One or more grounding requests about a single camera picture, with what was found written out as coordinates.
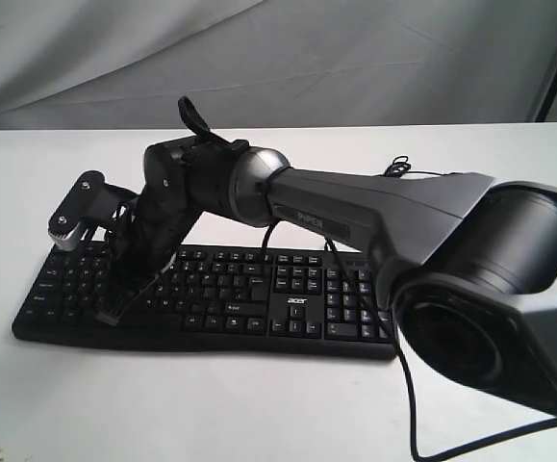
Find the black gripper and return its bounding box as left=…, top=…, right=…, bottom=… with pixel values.
left=95, top=192, right=197, bottom=325

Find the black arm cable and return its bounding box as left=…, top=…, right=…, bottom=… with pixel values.
left=258, top=220, right=557, bottom=460

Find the black usb cable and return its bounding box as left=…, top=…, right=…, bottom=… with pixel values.
left=381, top=154, right=462, bottom=180

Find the black acer keyboard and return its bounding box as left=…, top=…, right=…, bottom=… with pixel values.
left=12, top=242, right=395, bottom=361

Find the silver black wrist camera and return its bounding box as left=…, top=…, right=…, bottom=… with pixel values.
left=48, top=170, right=138, bottom=252

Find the grey backdrop cloth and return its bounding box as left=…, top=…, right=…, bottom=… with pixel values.
left=0, top=1, right=557, bottom=130

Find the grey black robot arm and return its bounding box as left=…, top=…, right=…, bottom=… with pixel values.
left=108, top=97, right=557, bottom=416

